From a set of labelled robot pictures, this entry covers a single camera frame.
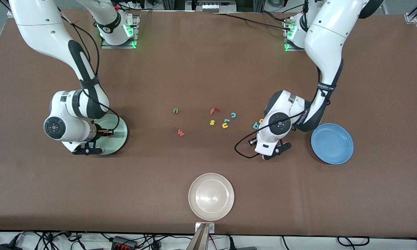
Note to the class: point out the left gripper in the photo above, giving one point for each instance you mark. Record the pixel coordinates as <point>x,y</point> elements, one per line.
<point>252,143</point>

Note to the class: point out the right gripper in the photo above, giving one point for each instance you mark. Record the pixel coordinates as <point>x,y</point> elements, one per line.
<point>99,132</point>

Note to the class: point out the teal foam letter b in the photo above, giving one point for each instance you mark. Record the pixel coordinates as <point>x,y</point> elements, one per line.
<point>255,125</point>

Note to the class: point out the red foam letter w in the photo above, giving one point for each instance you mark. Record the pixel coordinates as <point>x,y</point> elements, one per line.
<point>181,133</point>

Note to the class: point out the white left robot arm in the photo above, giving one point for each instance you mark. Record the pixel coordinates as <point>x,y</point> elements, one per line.
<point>326,38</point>

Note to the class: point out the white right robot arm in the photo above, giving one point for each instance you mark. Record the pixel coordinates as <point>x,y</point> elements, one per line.
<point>38,27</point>

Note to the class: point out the green plate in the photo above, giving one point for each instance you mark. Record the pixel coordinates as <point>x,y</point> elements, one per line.
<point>119,137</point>

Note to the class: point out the red foam letter f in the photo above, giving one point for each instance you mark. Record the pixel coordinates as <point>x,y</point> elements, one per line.
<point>213,111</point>

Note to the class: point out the white translucent bowl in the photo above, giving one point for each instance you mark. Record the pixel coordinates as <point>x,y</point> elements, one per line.
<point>211,197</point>

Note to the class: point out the blue plate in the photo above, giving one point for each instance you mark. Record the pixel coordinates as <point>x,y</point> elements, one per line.
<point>333,144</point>

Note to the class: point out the black plug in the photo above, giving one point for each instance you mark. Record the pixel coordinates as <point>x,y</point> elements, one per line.
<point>232,244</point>

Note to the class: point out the black power strip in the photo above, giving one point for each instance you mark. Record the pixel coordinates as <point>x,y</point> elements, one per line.
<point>123,244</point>

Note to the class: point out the grey terminal block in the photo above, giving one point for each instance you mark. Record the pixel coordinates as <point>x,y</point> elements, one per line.
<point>213,6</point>

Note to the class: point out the black power adapter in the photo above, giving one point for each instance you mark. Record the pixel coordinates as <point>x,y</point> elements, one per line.
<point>8,247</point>

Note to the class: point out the silver clamp bracket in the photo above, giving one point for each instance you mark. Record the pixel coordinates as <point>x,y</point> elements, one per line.
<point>211,228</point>

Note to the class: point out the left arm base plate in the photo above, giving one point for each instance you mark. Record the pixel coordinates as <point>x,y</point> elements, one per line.
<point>286,48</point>

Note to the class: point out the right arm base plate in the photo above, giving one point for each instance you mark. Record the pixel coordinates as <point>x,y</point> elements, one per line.
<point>136,34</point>

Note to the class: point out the aluminium camera pole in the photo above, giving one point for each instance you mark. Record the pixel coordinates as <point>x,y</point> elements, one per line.
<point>199,241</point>

